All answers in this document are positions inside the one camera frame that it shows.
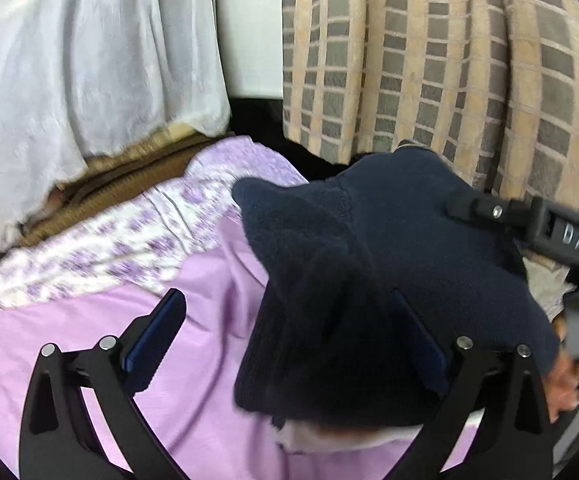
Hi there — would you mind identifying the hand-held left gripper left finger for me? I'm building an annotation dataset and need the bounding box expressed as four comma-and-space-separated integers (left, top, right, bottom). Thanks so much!
20, 287, 188, 480

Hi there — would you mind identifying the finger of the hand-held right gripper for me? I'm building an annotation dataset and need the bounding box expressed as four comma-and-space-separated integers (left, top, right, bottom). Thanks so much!
444, 187, 545, 241

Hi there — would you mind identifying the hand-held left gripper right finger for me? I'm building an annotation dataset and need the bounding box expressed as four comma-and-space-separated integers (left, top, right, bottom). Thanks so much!
392, 287, 555, 480

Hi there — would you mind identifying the navy knit cardigan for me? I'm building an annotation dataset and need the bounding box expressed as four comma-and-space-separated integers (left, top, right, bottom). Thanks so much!
232, 140, 560, 428

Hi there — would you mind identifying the person's right hand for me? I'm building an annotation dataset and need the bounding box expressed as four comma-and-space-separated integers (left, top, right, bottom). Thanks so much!
539, 317, 579, 423

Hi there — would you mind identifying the purple floral bed sheet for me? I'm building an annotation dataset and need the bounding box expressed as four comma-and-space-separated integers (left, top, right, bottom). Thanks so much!
0, 135, 307, 313

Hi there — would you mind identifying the checkered beige grey curtain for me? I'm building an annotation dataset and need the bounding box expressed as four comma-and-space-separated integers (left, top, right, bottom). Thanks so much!
280, 0, 579, 211

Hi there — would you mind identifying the white lace cloth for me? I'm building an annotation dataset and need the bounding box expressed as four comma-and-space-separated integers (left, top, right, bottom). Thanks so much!
0, 0, 233, 261

